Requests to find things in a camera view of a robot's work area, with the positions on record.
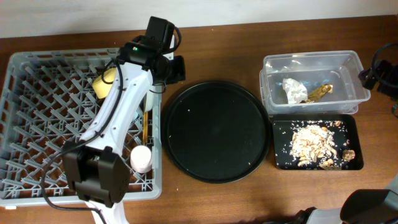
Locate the yellow plastic bowl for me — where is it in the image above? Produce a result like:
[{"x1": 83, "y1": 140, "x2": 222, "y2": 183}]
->
[{"x1": 92, "y1": 68, "x2": 116, "y2": 99}]

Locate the pink plastic cup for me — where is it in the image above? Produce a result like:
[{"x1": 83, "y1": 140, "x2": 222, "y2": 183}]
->
[{"x1": 130, "y1": 145, "x2": 152, "y2": 173}]

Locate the white paper napkin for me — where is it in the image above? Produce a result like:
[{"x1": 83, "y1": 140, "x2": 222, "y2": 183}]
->
[{"x1": 282, "y1": 78, "x2": 308, "y2": 104}]

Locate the peanut shells and rice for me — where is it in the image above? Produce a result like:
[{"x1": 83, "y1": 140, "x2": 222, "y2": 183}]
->
[{"x1": 274, "y1": 120, "x2": 362, "y2": 170}]

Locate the pale grey round plate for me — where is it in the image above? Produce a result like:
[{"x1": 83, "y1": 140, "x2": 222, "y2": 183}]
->
[{"x1": 144, "y1": 91, "x2": 154, "y2": 113}]

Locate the light blue plastic cup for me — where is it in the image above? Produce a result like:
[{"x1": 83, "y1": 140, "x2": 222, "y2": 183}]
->
[{"x1": 132, "y1": 111, "x2": 139, "y2": 121}]

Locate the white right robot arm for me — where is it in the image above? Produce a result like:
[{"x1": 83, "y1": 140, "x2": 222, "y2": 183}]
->
[{"x1": 291, "y1": 42, "x2": 397, "y2": 224}]

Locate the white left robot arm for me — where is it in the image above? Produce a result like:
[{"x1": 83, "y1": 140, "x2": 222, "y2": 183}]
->
[{"x1": 61, "y1": 16, "x2": 185, "y2": 223}]

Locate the grey dishwasher rack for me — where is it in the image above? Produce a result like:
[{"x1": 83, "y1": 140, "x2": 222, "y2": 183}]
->
[{"x1": 0, "y1": 46, "x2": 163, "y2": 208}]

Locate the round black tray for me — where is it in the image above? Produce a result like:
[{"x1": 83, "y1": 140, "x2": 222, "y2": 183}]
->
[{"x1": 161, "y1": 81, "x2": 272, "y2": 184}]

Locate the brown food wrapper scrap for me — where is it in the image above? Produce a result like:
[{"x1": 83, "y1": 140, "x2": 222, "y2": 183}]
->
[{"x1": 305, "y1": 84, "x2": 333, "y2": 103}]

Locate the black rectangular tray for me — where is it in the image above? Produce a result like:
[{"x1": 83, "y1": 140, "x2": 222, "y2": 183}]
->
[{"x1": 272, "y1": 114, "x2": 364, "y2": 170}]

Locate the clear plastic bin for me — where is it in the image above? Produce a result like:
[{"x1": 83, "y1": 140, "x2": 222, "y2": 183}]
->
[{"x1": 259, "y1": 50, "x2": 371, "y2": 115}]

